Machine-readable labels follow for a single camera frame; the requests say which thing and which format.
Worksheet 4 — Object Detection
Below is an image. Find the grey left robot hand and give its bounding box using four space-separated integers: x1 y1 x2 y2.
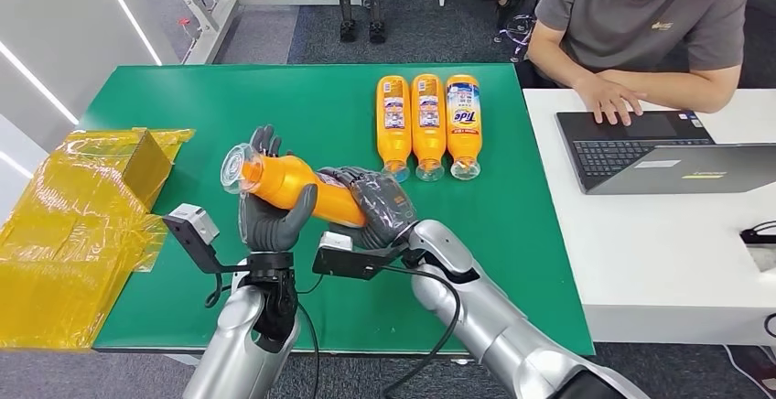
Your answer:
238 124 318 255

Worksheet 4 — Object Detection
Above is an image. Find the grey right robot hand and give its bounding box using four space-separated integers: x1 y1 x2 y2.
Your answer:
316 166 419 251

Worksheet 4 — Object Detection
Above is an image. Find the orange detergent bottle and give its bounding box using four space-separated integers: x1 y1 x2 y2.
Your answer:
220 142 369 229
375 75 412 183
411 73 447 183

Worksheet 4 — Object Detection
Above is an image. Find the orange detergent bottle Tide label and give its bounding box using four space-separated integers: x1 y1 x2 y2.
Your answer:
445 74 482 181

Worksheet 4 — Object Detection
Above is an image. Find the green table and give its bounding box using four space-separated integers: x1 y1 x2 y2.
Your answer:
77 63 596 358

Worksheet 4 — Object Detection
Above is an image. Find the yellow film wrapped cardboard box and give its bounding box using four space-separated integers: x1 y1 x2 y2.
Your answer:
0 127 197 350

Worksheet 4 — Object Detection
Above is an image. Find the black office chair base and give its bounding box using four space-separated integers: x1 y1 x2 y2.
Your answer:
493 14 534 63

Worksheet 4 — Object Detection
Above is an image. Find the dark grey laptop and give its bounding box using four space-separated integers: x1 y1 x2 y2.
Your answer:
555 110 776 196

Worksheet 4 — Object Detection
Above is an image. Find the white desk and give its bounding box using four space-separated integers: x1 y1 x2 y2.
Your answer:
522 88 776 346

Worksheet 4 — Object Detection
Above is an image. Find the person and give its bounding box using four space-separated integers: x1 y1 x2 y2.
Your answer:
525 0 753 126

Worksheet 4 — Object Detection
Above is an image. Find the white power socket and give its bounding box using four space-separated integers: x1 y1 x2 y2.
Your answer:
744 243 776 275

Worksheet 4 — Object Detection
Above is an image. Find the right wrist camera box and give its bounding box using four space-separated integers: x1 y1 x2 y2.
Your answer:
312 231 407 281

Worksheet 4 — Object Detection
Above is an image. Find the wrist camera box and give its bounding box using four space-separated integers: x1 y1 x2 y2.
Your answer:
312 231 407 281
161 203 253 275

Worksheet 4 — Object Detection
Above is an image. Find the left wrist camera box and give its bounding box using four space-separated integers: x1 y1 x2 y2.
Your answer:
161 203 253 275

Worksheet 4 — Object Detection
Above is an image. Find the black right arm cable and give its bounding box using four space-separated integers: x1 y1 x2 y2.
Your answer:
375 263 463 399

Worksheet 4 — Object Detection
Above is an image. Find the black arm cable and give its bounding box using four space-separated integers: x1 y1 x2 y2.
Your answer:
204 272 320 399
375 263 463 399

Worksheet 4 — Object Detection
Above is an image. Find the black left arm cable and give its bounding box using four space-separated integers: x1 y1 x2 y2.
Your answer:
204 272 320 399

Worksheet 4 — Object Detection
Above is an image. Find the white metal stand frame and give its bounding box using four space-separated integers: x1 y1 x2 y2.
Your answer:
127 0 371 67

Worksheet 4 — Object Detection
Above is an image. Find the black plug with cable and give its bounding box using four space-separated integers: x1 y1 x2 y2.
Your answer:
739 220 776 246

